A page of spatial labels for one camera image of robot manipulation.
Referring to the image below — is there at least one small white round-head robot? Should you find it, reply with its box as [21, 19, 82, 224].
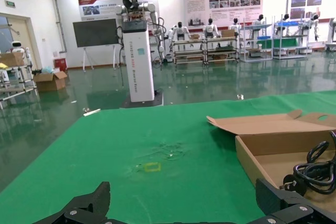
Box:
[10, 40, 26, 61]

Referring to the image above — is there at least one open brown cardboard box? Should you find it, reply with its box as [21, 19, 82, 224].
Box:
[206, 109, 336, 214]

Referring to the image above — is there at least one white pipe rack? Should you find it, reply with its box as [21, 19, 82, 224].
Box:
[0, 61, 40, 109]

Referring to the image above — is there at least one beige door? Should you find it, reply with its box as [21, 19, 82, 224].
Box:
[0, 13, 43, 70]

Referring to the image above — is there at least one green sheet on rack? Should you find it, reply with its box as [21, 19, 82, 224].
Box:
[272, 37, 299, 49]

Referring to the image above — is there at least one brown carton on rack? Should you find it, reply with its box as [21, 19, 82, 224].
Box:
[0, 52, 26, 68]

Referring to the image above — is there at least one white machine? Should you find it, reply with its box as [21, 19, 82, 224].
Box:
[324, 17, 336, 51]

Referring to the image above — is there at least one black power cable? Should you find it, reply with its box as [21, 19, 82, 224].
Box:
[282, 131, 336, 197]

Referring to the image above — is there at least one red cabinet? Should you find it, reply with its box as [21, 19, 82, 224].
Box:
[54, 57, 68, 72]

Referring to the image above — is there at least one white black humanoid robot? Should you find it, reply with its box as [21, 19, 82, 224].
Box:
[167, 21, 191, 44]
[228, 17, 242, 36]
[275, 13, 292, 36]
[202, 18, 220, 38]
[250, 13, 266, 38]
[306, 13, 321, 42]

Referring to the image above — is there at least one tall white shelf rack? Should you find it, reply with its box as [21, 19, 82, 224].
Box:
[271, 15, 310, 60]
[240, 16, 274, 62]

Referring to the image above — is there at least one small red-framed wall poster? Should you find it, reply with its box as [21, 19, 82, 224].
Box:
[78, 0, 159, 22]

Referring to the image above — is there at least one green table cloth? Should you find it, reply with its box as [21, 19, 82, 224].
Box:
[0, 90, 336, 224]

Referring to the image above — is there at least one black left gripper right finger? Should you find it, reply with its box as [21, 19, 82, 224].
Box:
[246, 178, 336, 224]

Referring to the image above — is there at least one wide red-framed wall poster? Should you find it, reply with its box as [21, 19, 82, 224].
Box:
[183, 0, 264, 31]

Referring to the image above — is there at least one black display screen on stand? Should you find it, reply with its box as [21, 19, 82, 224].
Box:
[72, 18, 120, 71]

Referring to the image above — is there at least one tall red-framed wall poster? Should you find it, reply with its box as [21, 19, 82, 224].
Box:
[287, 0, 336, 23]

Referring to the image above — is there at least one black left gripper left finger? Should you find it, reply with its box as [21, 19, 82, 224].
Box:
[34, 181, 111, 224]

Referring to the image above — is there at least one low roller shelf rack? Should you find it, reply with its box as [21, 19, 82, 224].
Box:
[204, 36, 240, 64]
[172, 39, 206, 65]

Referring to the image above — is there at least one open cardboard floor box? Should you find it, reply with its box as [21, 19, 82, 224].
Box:
[33, 71, 68, 92]

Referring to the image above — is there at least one yellow square tape mark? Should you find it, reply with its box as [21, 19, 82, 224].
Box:
[143, 162, 162, 174]

